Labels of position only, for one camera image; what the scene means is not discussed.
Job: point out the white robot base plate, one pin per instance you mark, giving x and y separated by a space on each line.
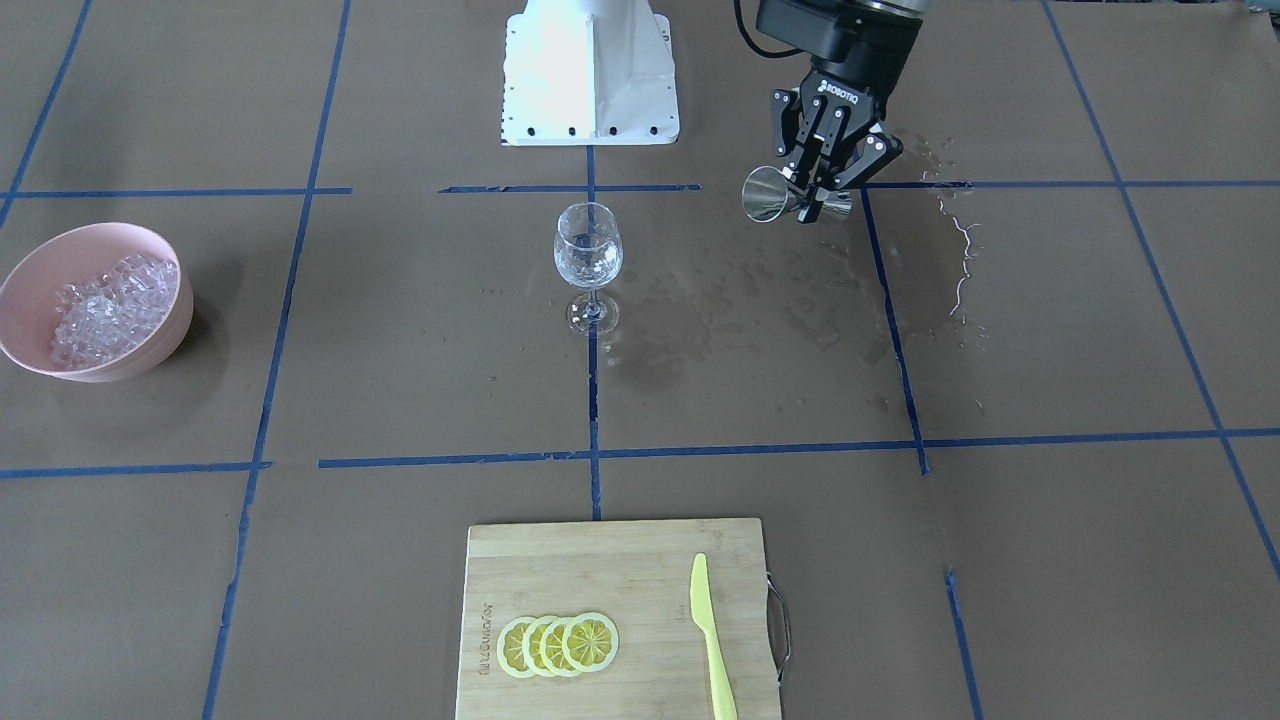
589 73

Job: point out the steel cocktail jigger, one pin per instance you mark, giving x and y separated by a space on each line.
767 195

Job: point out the pile of clear ice cubes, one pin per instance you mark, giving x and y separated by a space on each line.
110 314

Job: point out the yellow plastic knife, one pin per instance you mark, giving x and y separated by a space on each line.
702 614

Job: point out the clear wine glass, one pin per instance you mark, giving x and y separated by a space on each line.
589 255

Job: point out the bamboo cutting board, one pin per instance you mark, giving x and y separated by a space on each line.
637 573

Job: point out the pink bowl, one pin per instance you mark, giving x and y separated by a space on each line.
29 315

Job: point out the lemon slice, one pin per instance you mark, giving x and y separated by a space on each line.
512 657
531 645
551 648
590 642

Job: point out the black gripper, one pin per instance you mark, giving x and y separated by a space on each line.
846 50

